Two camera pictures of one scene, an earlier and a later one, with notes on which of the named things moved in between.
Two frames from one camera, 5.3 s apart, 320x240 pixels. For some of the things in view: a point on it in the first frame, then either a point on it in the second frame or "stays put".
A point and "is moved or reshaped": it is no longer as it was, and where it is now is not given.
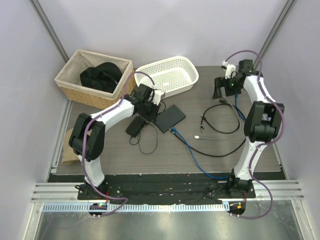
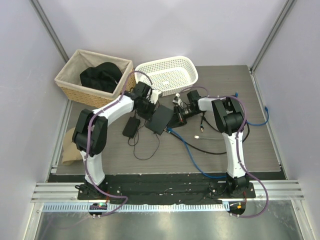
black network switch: x=168 y=117 is moved or reshaped
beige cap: x=69 y=156 stays put
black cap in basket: x=104 y=77 stays put
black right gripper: x=221 y=82 → x=178 y=119
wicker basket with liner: x=95 y=80 stays put
